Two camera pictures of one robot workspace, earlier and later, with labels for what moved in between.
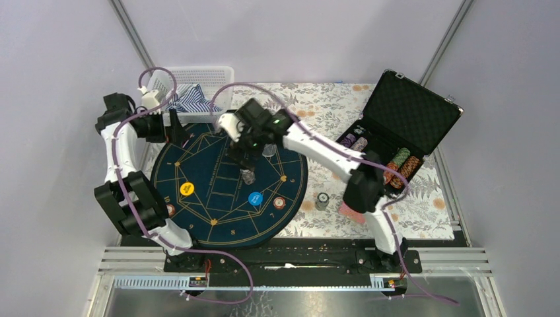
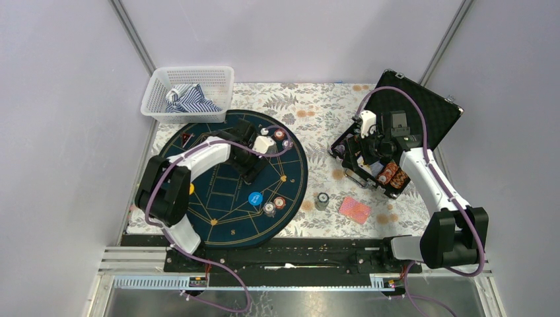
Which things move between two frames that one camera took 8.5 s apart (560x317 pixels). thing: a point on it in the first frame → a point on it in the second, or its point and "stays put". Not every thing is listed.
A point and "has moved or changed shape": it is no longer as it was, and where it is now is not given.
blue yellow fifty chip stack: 322,201 stays put
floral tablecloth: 423,211 stays put
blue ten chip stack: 247,176 has moved or changed shape
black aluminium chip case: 402,121 stays put
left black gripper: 174,133 → 249,172
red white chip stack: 279,203 stays put
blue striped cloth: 190,98 stays put
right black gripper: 238,150 → 368,158
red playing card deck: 358,216 stays put
